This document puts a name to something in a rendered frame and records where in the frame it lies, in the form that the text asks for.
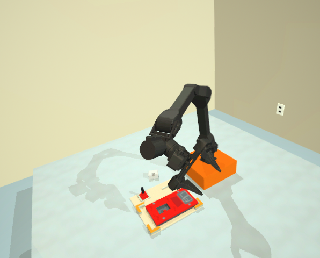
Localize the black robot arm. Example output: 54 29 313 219
140 83 218 171

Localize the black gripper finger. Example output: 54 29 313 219
176 179 203 196
200 147 221 172

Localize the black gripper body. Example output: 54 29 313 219
166 138 212 191

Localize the red square block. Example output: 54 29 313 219
139 187 149 200

